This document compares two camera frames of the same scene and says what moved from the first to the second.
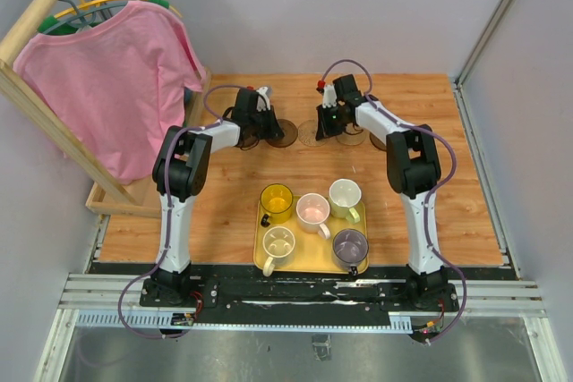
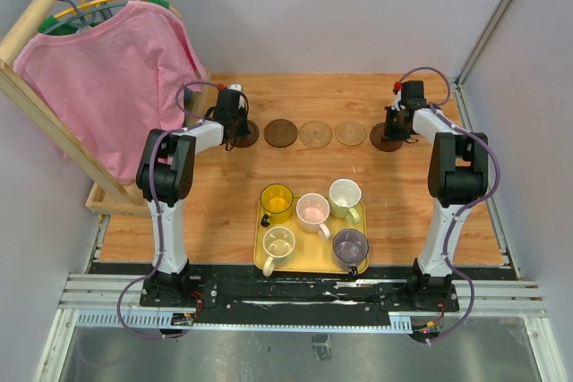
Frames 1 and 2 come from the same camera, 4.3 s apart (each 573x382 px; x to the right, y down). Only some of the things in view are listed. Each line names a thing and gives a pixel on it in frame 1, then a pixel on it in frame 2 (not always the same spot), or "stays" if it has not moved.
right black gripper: (323, 130) → (389, 133)
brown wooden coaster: (290, 132) stays
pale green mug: (344, 198) stays
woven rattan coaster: (351, 135) stays
